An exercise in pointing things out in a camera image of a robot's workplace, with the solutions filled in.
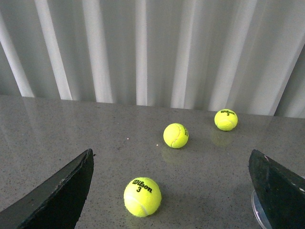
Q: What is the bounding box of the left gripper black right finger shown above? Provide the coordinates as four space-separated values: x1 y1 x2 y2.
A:
249 149 305 229

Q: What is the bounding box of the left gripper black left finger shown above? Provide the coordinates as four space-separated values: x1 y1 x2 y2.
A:
0 149 94 229

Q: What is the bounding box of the clear Wilson tennis ball can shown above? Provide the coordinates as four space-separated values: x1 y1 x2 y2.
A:
251 169 305 229

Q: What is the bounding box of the Wilson 3 tennis ball near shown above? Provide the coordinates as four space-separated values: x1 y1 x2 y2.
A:
123 177 162 218

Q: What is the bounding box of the wilson 3 tennis ball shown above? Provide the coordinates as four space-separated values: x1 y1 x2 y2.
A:
123 177 162 218
214 109 238 131

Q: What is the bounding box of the Wilson 3 tennis ball far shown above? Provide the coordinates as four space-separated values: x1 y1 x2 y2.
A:
214 109 238 131

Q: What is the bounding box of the plain yellow tennis ball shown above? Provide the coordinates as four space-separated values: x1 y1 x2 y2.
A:
163 123 189 149

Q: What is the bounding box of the white pleated curtain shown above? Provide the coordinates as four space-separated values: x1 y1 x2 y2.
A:
0 0 305 118

